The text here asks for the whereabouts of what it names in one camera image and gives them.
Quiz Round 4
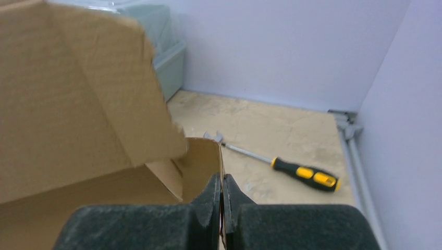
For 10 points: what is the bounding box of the grey corner cable conduit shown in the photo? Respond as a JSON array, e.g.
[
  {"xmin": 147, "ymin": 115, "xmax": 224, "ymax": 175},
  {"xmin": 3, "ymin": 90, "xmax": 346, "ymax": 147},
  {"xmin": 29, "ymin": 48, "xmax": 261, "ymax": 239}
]
[{"xmin": 327, "ymin": 109, "xmax": 389, "ymax": 250}]

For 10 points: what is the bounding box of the green clear-lid plastic toolbox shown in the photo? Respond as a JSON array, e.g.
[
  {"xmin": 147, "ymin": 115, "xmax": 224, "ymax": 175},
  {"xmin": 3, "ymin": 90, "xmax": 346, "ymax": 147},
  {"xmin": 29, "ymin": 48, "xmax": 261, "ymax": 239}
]
[{"xmin": 56, "ymin": 1, "xmax": 186, "ymax": 101}]

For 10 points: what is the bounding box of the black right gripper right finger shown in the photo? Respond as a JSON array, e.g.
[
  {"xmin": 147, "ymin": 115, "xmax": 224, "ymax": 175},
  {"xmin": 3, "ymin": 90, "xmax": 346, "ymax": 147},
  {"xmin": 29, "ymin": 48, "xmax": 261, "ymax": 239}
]
[{"xmin": 223, "ymin": 174, "xmax": 380, "ymax": 249}]

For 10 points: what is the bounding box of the black yellow handled screwdriver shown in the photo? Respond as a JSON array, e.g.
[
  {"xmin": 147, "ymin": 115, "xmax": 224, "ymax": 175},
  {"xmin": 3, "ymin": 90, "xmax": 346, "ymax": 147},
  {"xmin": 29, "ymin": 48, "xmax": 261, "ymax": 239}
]
[{"xmin": 221, "ymin": 142, "xmax": 341, "ymax": 192}]

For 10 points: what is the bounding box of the silver open-end wrench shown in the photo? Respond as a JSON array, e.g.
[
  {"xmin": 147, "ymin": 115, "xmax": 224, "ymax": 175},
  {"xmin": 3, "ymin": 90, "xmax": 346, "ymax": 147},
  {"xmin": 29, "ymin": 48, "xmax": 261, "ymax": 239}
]
[{"xmin": 203, "ymin": 131, "xmax": 223, "ymax": 143}]

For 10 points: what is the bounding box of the brown cardboard box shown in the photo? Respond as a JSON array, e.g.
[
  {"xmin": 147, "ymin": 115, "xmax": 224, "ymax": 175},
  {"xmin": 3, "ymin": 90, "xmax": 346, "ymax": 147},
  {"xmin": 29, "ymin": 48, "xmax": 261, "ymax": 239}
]
[{"xmin": 1, "ymin": 1, "xmax": 224, "ymax": 249}]

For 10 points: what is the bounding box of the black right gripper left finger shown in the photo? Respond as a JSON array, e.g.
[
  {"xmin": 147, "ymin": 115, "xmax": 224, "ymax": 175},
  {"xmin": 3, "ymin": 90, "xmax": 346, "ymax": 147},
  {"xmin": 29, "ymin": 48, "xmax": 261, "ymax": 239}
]
[{"xmin": 53, "ymin": 174, "xmax": 221, "ymax": 249}]

